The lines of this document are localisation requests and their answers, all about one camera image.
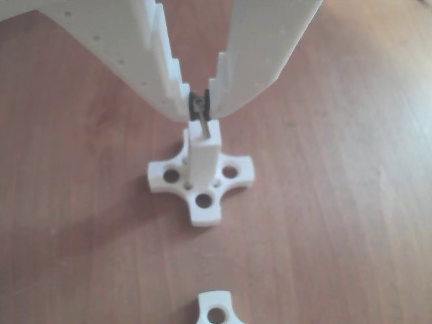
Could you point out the small silver screw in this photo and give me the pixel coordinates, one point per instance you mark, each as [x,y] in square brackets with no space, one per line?
[202,125]

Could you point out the white cross-base post stand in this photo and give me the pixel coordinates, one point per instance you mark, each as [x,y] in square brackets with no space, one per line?
[216,303]
[202,175]

